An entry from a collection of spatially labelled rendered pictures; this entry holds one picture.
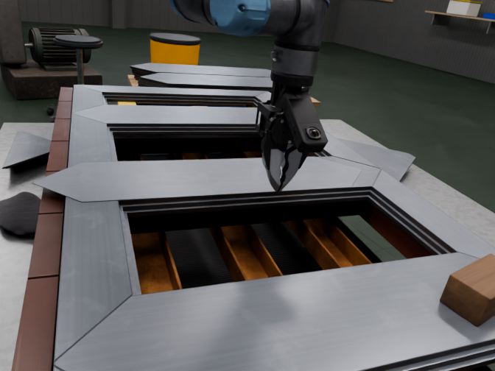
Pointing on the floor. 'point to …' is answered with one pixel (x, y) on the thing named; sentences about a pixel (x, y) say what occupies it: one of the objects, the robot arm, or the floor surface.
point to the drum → (174, 48)
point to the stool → (79, 42)
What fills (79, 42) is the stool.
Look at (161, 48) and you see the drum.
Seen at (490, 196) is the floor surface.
